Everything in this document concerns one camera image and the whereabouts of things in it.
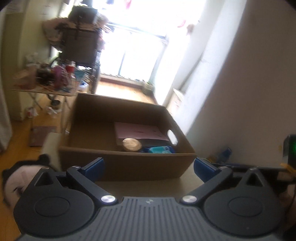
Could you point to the folding table with clutter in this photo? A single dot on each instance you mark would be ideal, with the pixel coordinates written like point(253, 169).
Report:
point(55, 81)

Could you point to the black jar gold lid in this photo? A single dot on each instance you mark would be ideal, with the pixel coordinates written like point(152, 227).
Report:
point(131, 145)

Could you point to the plush doll red shirt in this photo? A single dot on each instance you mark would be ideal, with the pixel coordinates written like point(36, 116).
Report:
point(16, 179)

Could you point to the blue wet wipes pack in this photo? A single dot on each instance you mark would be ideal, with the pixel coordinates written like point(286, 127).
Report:
point(158, 150)

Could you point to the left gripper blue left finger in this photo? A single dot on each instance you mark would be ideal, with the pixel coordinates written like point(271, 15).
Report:
point(94, 170)

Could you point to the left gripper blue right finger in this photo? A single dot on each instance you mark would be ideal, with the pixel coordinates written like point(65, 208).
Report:
point(204, 169)

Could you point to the brown cardboard box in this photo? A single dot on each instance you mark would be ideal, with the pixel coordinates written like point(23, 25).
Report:
point(92, 135)

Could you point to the pink book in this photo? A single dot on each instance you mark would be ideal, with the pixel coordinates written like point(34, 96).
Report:
point(130, 130)

